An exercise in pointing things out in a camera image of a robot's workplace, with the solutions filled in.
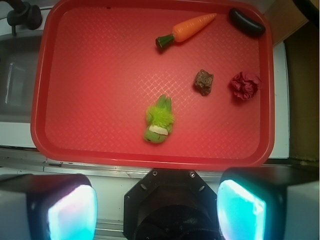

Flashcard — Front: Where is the black toy eggplant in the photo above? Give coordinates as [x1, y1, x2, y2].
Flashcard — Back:
[228, 8, 266, 38]

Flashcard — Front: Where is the brown rock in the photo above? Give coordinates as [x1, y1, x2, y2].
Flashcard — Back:
[193, 69, 214, 96]

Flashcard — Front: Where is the red plastic tray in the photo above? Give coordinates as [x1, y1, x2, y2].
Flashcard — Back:
[30, 0, 275, 171]

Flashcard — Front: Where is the green fuzzy plush toy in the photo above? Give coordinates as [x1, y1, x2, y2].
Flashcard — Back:
[143, 94, 175, 144]

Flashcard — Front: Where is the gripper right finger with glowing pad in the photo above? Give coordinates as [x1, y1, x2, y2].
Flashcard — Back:
[216, 166, 320, 240]

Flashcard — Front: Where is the crumpled red paper ball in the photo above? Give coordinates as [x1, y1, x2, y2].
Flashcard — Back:
[229, 71, 263, 101]

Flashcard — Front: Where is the grey metal sink basin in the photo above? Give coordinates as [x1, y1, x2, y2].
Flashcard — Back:
[0, 35, 42, 123]

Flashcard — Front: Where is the orange toy carrot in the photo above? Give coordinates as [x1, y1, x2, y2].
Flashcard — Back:
[155, 13, 217, 51]

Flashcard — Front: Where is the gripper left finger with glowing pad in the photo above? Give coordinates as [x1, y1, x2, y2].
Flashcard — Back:
[0, 174, 98, 240]

